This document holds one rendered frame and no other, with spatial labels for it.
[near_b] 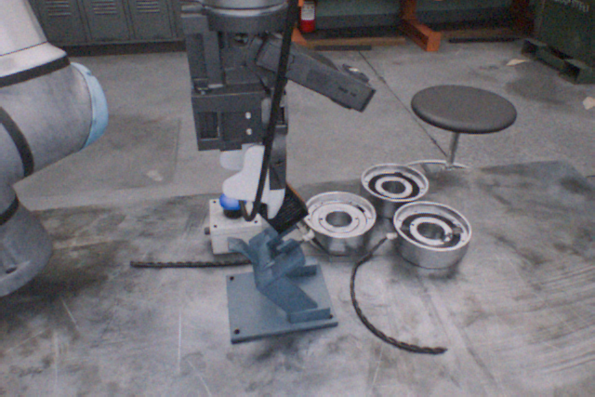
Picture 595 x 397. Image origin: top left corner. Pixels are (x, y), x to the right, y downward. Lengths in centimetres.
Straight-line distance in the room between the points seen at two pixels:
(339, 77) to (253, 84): 7
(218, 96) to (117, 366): 33
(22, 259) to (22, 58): 26
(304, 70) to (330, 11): 410
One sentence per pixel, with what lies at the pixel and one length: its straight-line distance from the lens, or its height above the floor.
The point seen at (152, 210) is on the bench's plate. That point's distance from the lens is 77.
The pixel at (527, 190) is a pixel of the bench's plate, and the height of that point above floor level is 80.
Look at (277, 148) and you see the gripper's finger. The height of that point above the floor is 105.
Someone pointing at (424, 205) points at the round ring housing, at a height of 83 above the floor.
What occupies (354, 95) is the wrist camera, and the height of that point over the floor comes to 109.
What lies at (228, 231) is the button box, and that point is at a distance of 64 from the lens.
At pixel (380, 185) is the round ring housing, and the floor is 83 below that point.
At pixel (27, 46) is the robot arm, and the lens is 68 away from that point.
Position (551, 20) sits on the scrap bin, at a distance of 406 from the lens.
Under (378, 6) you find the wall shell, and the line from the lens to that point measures 461.
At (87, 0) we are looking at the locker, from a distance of 394.
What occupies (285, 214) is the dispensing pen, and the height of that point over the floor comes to 95.
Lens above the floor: 125
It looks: 34 degrees down
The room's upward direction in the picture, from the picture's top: straight up
